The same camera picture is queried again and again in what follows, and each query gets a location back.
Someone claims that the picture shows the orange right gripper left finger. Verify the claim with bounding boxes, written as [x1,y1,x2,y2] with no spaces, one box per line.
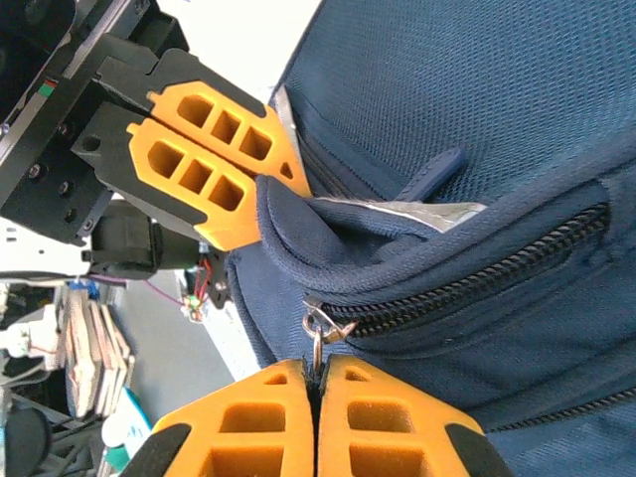
[118,358,317,477]

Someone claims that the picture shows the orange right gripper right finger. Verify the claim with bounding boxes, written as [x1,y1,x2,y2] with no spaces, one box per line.
[317,355,513,477]

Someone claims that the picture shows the navy blue backpack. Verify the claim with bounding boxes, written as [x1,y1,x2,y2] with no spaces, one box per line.
[226,0,636,477]

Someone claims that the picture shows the stack of books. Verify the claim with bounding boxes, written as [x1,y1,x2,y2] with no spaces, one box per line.
[62,295,136,419]

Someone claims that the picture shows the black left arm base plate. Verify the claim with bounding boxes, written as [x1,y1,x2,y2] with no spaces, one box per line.
[206,250,231,312]

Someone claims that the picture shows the red black power wires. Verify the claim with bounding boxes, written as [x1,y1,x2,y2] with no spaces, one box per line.
[181,255,215,324]

